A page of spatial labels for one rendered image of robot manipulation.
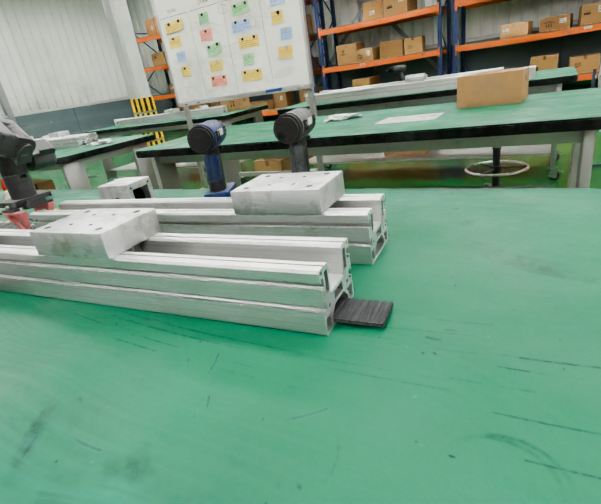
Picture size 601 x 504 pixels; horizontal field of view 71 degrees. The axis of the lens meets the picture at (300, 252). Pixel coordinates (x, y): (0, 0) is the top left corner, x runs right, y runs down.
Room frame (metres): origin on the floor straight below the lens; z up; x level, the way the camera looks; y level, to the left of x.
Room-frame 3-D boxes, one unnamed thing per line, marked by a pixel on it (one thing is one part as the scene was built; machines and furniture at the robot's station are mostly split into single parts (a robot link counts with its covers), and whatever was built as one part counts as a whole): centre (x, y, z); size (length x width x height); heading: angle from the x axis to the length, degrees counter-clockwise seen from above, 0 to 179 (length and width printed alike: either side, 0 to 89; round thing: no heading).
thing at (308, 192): (0.69, 0.00, 0.87); 0.16 x 0.11 x 0.07; 62
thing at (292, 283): (0.64, 0.31, 0.82); 0.80 x 0.10 x 0.09; 62
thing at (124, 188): (1.11, 0.44, 0.83); 0.11 x 0.10 x 0.10; 155
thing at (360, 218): (0.81, 0.22, 0.82); 0.80 x 0.10 x 0.09; 62
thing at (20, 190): (1.04, 0.65, 0.91); 0.10 x 0.07 x 0.07; 152
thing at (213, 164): (1.01, 0.16, 0.89); 0.20 x 0.08 x 0.22; 174
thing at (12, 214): (1.03, 0.65, 0.84); 0.07 x 0.07 x 0.09; 62
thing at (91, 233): (0.64, 0.31, 0.87); 0.16 x 0.11 x 0.07; 62
